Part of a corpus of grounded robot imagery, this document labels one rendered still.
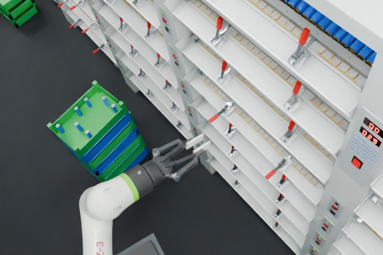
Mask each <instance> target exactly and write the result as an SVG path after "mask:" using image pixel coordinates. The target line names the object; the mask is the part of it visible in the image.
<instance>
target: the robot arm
mask: <svg viewBox="0 0 383 255"><path fill-rule="evenodd" d="M203 137H204V134H203V133H202V134H201V135H199V136H197V137H195V138H194V139H193V138H190V139H188V140H187V141H185V140H183V141H181V140H180V139H177V140H175V141H173V142H171V143H168V144H166V145H164V146H162V147H160V148H155V149H153V151H152V155H153V156H154V157H153V159H152V160H151V161H148V162H146V163H144V164H143V165H139V164H137V165H135V166H134V167H132V168H130V169H129V170H127V171H126V172H124V173H122V174H120V175H119V176H117V177H115V178H113V179H111V180H108V181H106V182H103V183H99V184H97V185H95V186H93V187H90V188H88V189H87V190H85V191H84V192H83V194H82V195H81V197H80V200H79V208H80V217H81V222H82V235H83V255H113V253H112V227H113V219H115V218H116V217H118V215H119V214H121V213H122V211H123V210H125V209H126V208H127V207H129V206H130V205H131V204H133V203H134V202H136V201H138V200H139V199H141V198H142V197H144V196H145V195H147V194H148V193H150V192H152V191H153V189H154V186H156V185H158V184H159V183H161V182H162V181H163V180H165V179H169V178H172V179H174V180H175V182H179V180H180V178H181V177H182V176H184V175H185V174H186V173H187V172H188V171H190V170H191V169H192V168H193V167H195V166H196V165H197V164H198V157H199V156H201V155H202V154H203V153H204V151H205V150H206V149H208V148H209V147H210V144H211V141H208V142H206V143H205V144H203V145H202V146H200V147H198V148H197V149H195V150H193V153H192V154H190V155H188V156H186V157H184V158H181V159H179V160H177V161H171V159H172V158H174V157H175V156H176V155H177V154H178V153H180V152H181V151H182V150H183V149H184V148H186V149H189V148H191V147H192V146H194V145H196V144H197V143H199V142H201V141H202V140H203ZM172 149H173V150H172ZM170 150H172V151H171V152H169V153H167V154H166V155H164V156H159V155H161V154H163V153H166V152H168V151H170ZM187 163H188V164H187ZM185 164H187V165H186V166H184V167H183V168H182V169H180V170H179V171H178V172H176V173H174V174H173V171H174V170H176V169H177V168H178V167H181V166H183V165H185Z"/></svg>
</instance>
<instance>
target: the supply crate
mask: <svg viewBox="0 0 383 255"><path fill-rule="evenodd" d="M92 84H93V87H91V88H90V89H89V90H88V91H87V92H86V93H85V94H84V95H83V96H81V98H79V99H78V100H77V102H75V103H74V104H73V105H72V106H71V107H70V108H69V109H68V110H67V111H66V112H65V113H64V114H63V115H61V116H60V117H59V118H58V119H57V120H56V121H55V122H54V123H53V124H51V123H49V124H48V125H47V126H48V127H49V129H50V130H51V131H52V132H53V133H54V134H55V135H56V136H57V137H59V138H60V139H61V140H62V141H63V142H64V143H65V144H66V145H67V146H68V147H69V148H70V149H72V150H73V151H74V152H75V153H76V154H77V155H78V156H79V157H82V156H83V155H84V154H85V153H86V152H87V151H88V150H89V149H90V148H91V147H92V146H93V145H94V144H95V143H96V142H97V141H98V140H99V139H100V138H101V137H102V136H103V135H105V134H106V133H107V132H108V131H109V130H110V129H111V128H112V127H113V126H114V125H115V124H116V123H117V122H118V121H119V120H120V119H121V118H122V117H123V116H124V115H125V114H126V113H127V112H128V110H127V108H126V106H125V105H124V103H123V102H122V101H119V100H118V99H116V98H115V97H113V96H112V95H111V94H110V93H109V92H107V91H106V90H105V89H104V88H102V87H101V86H100V85H99V84H98V83H97V81H93V82H92ZM103 96H105V98H106V99H107V101H108V102H109V106H106V105H105V103H104V102H103V100H102V97H103ZM85 98H88V99H89V101H90V103H91V104H92V107H90V108H89V107H88V105H87V104H86V103H85V101H84V99H85ZM112 104H115V106H116V107H117V110H118V112H117V113H115V112H114V111H113V109H112V107H111V105H112ZM76 106H77V107H78V108H79V110H80V111H81V112H82V114H83V115H82V116H79V115H78V114H77V112H76V111H75V110H74V107H76ZM75 122H78V123H79V124H80V126H81V127H82V128H83V131H79V130H78V128H77V127H76V126H75ZM57 124H59V125H60V126H61V127H62V128H63V129H64V131H65V132H64V133H63V134H62V133H61V132H60V131H59V130H58V129H57V127H56V125H57ZM86 130H89V132H90V133H91V134H92V136H93V137H92V138H91V139H89V137H88V136H87V135H86V133H85V131H86Z"/></svg>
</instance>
